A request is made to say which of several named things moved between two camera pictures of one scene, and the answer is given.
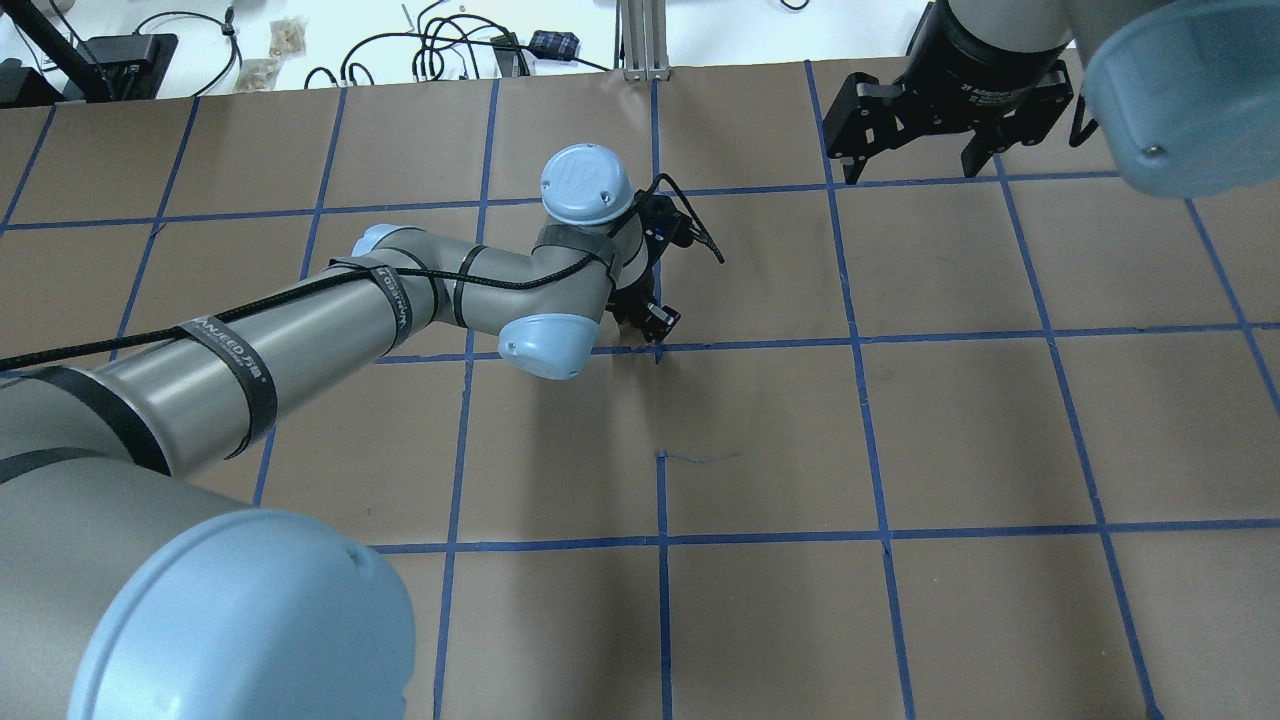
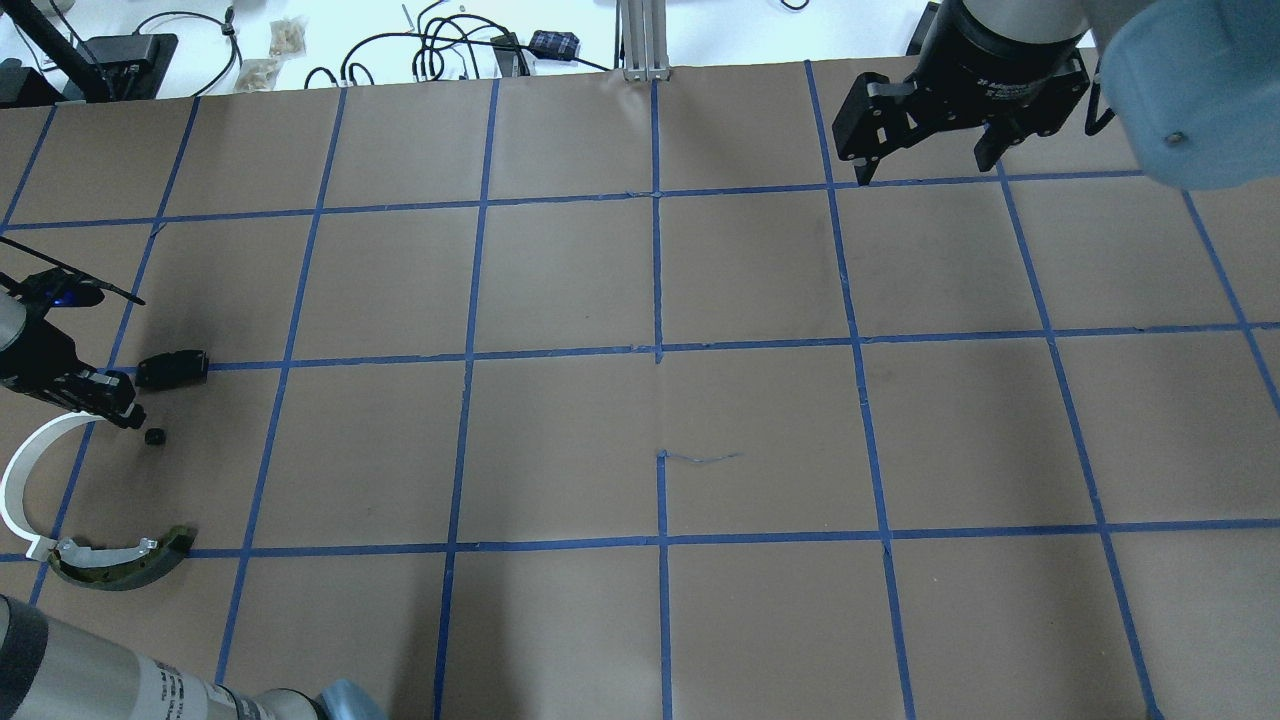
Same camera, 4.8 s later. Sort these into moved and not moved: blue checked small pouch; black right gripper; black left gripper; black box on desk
Moved: black right gripper
Not moved: black left gripper; black box on desk; blue checked small pouch
